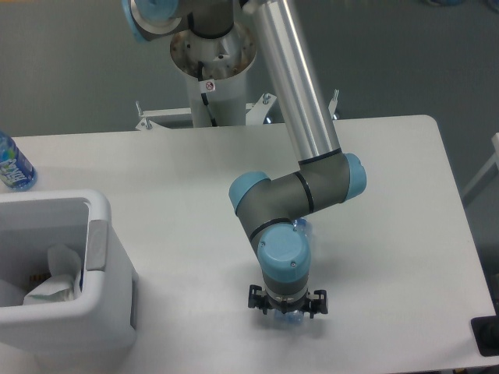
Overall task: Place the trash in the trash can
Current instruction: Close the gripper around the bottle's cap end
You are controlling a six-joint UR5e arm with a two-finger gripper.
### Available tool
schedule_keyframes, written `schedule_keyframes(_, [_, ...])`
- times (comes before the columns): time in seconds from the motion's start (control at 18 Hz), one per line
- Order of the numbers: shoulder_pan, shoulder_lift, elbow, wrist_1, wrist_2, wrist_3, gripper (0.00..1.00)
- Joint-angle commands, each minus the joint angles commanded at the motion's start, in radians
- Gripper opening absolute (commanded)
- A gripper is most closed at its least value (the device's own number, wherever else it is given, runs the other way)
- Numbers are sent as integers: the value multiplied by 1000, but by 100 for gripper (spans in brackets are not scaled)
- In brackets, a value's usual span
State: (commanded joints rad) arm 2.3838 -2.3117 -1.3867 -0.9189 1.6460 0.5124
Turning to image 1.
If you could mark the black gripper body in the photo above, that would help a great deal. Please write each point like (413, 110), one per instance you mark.
(285, 305)

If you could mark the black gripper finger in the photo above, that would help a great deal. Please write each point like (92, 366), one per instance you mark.
(257, 298)
(318, 303)

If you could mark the crushed clear plastic bottle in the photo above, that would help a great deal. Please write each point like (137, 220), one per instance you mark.
(296, 317)

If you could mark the white paper wrapper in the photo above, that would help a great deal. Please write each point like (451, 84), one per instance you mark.
(61, 259)

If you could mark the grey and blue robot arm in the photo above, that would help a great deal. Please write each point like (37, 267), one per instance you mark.
(266, 207)

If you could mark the white trash can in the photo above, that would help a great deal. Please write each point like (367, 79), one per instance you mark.
(102, 315)

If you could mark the black device at table edge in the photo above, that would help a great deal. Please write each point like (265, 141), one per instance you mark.
(485, 330)

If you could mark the blue snack packet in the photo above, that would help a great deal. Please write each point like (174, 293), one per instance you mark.
(39, 278)

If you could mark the blue labelled water bottle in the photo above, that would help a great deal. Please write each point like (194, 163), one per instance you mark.
(17, 173)

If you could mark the white frame at right edge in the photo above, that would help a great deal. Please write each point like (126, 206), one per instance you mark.
(484, 176)

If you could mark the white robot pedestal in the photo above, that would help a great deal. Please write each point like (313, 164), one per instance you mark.
(215, 64)

